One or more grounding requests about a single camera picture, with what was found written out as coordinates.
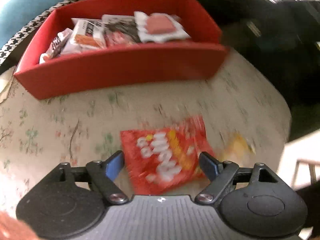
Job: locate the white noodle snack packet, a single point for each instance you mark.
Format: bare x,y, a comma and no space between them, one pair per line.
56,46

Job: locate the yellow snack packet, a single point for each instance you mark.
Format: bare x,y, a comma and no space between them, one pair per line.
238,150

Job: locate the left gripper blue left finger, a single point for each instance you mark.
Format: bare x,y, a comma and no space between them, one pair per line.
102,175

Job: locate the red Trolli gummy packet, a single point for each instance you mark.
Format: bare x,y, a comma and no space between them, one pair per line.
159,160

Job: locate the black white dried-plum packet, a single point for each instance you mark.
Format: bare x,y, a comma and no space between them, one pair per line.
120,30

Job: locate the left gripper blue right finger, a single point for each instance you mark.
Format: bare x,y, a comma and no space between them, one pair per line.
221,176

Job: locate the white sausage snack packet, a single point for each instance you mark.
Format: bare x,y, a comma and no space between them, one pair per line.
159,28

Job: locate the red cardboard box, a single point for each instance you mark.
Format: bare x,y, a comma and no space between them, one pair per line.
196,59

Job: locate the orange white snack packet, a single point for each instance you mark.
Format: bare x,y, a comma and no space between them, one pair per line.
87,35

